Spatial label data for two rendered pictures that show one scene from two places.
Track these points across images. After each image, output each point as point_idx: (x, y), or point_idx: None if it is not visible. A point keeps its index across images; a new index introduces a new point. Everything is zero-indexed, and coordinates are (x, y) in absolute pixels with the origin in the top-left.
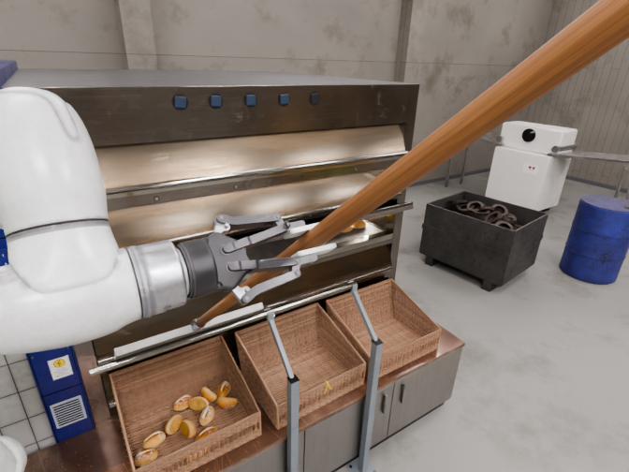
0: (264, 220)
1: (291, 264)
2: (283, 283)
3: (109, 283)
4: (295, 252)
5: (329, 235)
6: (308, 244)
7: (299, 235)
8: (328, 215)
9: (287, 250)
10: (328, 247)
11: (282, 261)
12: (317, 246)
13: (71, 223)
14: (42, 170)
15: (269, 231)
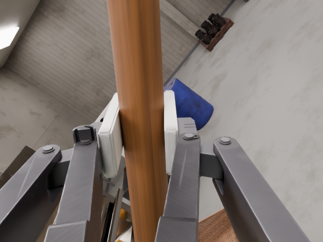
0: (34, 175)
1: (197, 147)
2: (258, 170)
3: None
4: (153, 186)
5: (155, 31)
6: (152, 124)
7: (120, 149)
8: (109, 8)
9: (140, 213)
10: (171, 97)
11: (184, 162)
12: (164, 107)
13: None
14: None
15: (76, 172)
